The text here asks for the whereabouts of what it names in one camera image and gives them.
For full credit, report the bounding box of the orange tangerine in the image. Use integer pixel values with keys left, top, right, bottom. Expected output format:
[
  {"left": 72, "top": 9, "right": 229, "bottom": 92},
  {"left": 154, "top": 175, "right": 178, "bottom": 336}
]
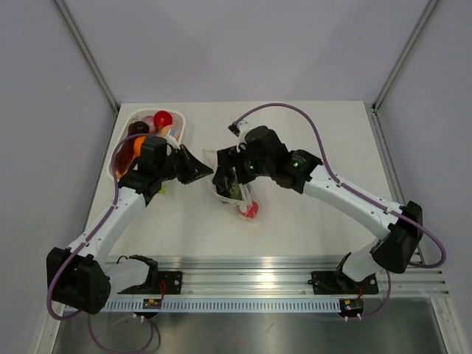
[{"left": 133, "top": 136, "right": 147, "bottom": 156}]

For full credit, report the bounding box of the aluminium front rail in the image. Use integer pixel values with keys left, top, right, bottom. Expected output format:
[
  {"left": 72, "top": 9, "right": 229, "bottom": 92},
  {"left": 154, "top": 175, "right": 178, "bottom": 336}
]
[{"left": 49, "top": 254, "right": 451, "bottom": 299}]

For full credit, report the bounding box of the peach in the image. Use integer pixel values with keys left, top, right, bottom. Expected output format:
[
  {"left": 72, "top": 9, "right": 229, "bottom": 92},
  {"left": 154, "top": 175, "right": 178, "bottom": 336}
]
[{"left": 168, "top": 125, "right": 181, "bottom": 141}]

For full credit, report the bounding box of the green netted melon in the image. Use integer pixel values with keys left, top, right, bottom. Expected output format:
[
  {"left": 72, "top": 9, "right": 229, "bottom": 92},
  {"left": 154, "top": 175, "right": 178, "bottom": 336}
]
[{"left": 218, "top": 178, "right": 250, "bottom": 201}]

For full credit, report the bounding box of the clear zip top bag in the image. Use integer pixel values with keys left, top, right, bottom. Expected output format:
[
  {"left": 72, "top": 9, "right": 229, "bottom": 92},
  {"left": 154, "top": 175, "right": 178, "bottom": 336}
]
[{"left": 202, "top": 149, "right": 260, "bottom": 221}]

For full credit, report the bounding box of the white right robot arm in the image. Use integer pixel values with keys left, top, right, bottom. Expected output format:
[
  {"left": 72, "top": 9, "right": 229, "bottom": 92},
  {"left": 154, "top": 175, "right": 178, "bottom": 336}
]
[{"left": 212, "top": 125, "right": 423, "bottom": 292}]

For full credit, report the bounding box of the white slotted cable duct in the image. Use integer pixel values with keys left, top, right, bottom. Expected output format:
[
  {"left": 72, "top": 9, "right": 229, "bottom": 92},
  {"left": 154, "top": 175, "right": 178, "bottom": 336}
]
[{"left": 102, "top": 297, "right": 341, "bottom": 313}]

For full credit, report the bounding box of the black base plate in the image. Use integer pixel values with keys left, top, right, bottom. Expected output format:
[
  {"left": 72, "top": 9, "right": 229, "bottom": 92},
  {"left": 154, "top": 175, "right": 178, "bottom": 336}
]
[
  {"left": 119, "top": 271, "right": 183, "bottom": 295},
  {"left": 308, "top": 271, "right": 379, "bottom": 295}
]

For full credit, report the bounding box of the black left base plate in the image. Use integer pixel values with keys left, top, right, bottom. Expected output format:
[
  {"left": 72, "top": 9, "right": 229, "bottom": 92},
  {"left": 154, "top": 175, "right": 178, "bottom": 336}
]
[{"left": 119, "top": 271, "right": 183, "bottom": 295}]

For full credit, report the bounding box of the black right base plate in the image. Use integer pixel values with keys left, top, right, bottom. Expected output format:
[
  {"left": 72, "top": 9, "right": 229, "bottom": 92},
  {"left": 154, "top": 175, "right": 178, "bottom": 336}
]
[{"left": 308, "top": 271, "right": 379, "bottom": 295}]

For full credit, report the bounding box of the right aluminium side rail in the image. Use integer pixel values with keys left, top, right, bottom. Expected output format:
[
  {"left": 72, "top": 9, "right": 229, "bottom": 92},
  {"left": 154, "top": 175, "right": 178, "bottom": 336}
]
[{"left": 364, "top": 103, "right": 407, "bottom": 204}]

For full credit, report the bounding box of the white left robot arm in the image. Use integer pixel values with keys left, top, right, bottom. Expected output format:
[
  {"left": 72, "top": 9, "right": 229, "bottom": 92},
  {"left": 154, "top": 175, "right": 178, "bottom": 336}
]
[{"left": 46, "top": 135, "right": 213, "bottom": 321}]

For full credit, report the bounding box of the red apple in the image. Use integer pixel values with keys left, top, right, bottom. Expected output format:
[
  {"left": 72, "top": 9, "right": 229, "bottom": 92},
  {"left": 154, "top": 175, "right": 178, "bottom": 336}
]
[{"left": 239, "top": 201, "right": 260, "bottom": 220}]

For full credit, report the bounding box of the aluminium frame post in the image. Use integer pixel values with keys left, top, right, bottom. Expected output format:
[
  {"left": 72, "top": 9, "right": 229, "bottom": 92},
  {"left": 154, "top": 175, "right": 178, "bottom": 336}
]
[
  {"left": 372, "top": 0, "right": 442, "bottom": 114},
  {"left": 52, "top": 0, "right": 120, "bottom": 115}
]

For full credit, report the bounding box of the right aluminium frame post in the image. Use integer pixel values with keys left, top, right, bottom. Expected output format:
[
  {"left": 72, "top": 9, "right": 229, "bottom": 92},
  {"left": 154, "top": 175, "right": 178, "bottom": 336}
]
[{"left": 372, "top": 0, "right": 442, "bottom": 114}]

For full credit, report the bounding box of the dark red long pepper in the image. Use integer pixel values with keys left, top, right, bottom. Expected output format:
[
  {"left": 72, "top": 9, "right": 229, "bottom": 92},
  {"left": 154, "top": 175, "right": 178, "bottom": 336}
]
[{"left": 115, "top": 138, "right": 135, "bottom": 178}]

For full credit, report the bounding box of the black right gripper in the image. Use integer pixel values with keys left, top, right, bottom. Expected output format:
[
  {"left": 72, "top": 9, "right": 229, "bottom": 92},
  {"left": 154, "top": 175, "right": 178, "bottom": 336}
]
[{"left": 213, "top": 144, "right": 274, "bottom": 190}]

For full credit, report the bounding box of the dark purple eggplant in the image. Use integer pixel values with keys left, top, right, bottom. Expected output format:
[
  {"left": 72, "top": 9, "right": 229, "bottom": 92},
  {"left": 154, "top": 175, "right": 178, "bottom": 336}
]
[{"left": 128, "top": 121, "right": 150, "bottom": 136}]

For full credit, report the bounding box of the left aluminium frame post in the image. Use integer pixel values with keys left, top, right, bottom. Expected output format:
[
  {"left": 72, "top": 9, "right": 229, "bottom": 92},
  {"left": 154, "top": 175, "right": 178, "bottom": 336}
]
[{"left": 52, "top": 0, "right": 120, "bottom": 115}]

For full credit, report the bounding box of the white perforated basket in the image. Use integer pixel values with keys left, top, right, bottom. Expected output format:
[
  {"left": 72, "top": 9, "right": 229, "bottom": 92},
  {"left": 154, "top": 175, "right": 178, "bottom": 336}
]
[{"left": 107, "top": 104, "right": 186, "bottom": 180}]

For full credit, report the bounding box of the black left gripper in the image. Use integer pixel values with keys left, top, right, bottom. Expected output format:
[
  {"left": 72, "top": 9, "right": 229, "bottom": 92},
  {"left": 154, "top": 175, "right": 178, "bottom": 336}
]
[{"left": 157, "top": 145, "right": 213, "bottom": 185}]

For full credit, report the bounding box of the purple onion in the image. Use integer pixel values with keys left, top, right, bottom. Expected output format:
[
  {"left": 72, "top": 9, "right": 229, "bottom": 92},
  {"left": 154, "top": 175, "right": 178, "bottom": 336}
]
[{"left": 142, "top": 116, "right": 155, "bottom": 130}]

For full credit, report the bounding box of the red tomato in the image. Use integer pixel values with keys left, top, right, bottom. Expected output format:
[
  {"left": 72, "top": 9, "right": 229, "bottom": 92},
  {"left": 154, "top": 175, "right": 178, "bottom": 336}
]
[{"left": 153, "top": 111, "right": 173, "bottom": 130}]

